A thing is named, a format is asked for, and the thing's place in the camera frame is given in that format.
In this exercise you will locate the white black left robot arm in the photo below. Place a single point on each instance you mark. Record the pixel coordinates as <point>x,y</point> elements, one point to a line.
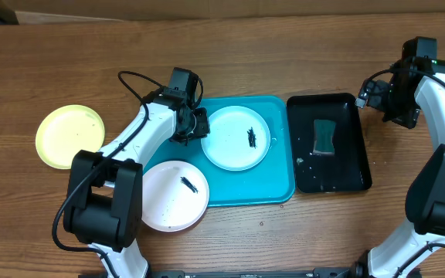
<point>103,205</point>

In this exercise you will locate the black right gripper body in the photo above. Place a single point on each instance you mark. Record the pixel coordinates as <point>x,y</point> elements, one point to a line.
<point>371,93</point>

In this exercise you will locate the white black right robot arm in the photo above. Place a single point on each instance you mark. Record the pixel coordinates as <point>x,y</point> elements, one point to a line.
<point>421,81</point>

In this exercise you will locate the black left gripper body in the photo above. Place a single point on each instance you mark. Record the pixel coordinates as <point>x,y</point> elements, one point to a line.
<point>198,127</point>

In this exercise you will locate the green sponge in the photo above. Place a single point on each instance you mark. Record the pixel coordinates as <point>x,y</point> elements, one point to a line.
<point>324,131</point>

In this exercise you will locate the light blue plate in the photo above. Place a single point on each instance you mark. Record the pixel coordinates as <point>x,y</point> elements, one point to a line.
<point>238,140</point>

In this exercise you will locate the yellow plate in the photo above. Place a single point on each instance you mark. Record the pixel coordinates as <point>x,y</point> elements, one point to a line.
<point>66,131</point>

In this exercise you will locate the white plate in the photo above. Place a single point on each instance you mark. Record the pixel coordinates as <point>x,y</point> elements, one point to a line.
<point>175,196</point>

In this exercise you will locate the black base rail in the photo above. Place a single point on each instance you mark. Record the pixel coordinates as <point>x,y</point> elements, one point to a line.
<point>315,273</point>

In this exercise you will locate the black rectangular tray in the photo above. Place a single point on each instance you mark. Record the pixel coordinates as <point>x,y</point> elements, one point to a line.
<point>347,170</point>

